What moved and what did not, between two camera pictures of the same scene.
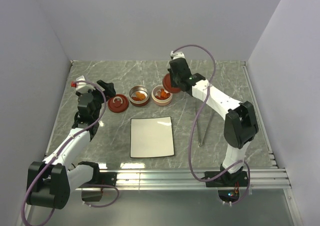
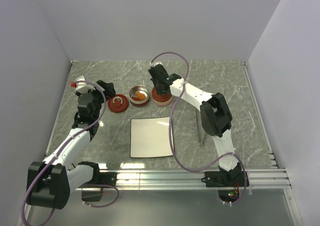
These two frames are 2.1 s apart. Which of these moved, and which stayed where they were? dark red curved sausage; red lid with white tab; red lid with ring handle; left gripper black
Moved: red lid with white tab
Stayed: red lid with ring handle; dark red curved sausage; left gripper black
